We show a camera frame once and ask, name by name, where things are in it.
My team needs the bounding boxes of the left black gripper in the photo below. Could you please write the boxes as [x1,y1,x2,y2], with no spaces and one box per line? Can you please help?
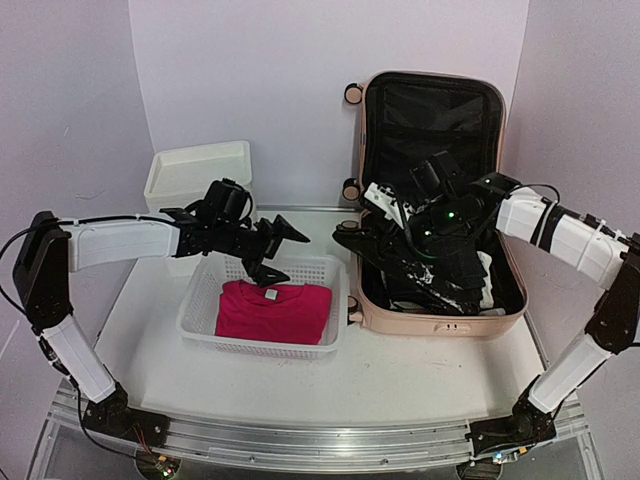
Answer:
[215,215,309,288]

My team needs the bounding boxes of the black white patterned garment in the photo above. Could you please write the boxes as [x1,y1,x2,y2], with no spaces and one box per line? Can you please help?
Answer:
[332,223,474,316]

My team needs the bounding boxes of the black jeans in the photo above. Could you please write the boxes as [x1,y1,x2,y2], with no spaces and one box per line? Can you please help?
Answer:
[426,236,484,315]

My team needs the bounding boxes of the magenta t-shirt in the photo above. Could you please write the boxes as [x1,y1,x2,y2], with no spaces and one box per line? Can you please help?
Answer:
[215,280,332,345]

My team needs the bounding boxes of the white perforated plastic basket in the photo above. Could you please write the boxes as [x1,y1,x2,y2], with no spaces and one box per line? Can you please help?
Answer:
[176,255,349,360]

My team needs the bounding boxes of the pink hard-shell suitcase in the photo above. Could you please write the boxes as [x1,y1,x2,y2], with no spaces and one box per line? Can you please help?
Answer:
[343,72,527,337]

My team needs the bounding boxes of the white plastic drawer unit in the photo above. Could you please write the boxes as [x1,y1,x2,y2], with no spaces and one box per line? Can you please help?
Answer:
[143,140,254,279]

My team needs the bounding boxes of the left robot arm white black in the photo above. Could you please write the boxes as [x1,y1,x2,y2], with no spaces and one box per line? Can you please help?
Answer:
[1,178,309,447]

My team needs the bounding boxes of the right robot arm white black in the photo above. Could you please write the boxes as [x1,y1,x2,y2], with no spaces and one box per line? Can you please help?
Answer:
[365,152,639,462]

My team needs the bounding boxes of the white blue print t-shirt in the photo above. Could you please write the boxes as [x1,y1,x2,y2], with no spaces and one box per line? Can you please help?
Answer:
[477,251,495,311]

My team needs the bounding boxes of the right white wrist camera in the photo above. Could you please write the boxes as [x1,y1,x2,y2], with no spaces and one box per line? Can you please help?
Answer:
[364,182,415,225]

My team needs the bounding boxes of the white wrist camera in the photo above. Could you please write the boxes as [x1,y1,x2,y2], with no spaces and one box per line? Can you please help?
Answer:
[204,178,250,222]
[364,182,415,225]

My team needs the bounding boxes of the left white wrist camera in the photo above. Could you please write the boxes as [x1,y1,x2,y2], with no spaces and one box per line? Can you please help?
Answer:
[204,178,250,222]

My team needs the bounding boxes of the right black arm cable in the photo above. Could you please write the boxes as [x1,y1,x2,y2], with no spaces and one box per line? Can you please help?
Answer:
[499,183,560,204]

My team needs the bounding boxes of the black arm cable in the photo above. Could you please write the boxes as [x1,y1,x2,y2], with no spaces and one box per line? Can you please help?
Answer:
[0,224,156,464]
[499,183,560,204]

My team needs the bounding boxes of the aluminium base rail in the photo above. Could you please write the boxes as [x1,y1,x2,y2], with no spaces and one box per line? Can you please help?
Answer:
[26,381,604,479]

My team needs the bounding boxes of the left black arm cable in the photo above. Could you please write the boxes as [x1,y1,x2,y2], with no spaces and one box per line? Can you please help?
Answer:
[0,224,156,464]

